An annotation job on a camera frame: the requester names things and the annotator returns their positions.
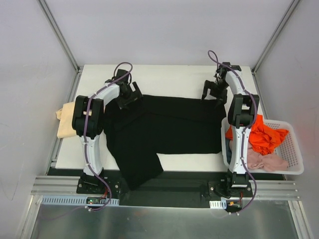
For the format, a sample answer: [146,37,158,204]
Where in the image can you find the black t shirt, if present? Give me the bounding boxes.
[104,95,226,190]

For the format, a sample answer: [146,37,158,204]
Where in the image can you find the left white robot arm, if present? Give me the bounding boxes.
[72,82,143,194]

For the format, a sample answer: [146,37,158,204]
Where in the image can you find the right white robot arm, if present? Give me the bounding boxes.
[201,66,260,174]

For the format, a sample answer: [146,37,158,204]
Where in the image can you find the blue garment in basket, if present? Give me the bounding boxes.
[226,142,232,164]

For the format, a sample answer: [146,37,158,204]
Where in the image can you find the orange t shirt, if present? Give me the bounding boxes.
[225,114,290,156]

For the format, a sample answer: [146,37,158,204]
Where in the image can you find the folded beige t shirt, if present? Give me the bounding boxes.
[56,102,76,138]

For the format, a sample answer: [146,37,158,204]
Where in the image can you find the pink garment in basket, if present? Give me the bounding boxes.
[222,139,289,172]

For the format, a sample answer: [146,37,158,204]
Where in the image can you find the white plastic basket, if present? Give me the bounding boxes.
[221,118,304,175]

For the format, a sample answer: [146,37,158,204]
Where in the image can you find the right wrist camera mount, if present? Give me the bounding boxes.
[214,62,242,82]

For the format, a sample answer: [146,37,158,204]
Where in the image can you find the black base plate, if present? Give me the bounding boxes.
[47,167,285,207]

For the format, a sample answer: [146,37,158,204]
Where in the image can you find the aluminium front rail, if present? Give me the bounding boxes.
[31,176,301,201]

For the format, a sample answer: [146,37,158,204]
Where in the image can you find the right slotted cable duct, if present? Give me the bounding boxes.
[209,200,227,210]

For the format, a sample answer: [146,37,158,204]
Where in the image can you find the slotted cable duct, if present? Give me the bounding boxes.
[42,196,109,207]
[209,200,227,210]

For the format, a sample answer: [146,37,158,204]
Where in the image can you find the left aluminium frame post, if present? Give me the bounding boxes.
[37,0,84,73]

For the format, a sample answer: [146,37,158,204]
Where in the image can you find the aluminium frame post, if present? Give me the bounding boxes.
[37,0,84,73]
[252,0,301,75]

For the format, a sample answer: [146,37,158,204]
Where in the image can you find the right aluminium frame post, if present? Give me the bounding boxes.
[252,0,301,75]

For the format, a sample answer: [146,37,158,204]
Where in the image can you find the left slotted cable duct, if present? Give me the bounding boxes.
[42,196,109,207]

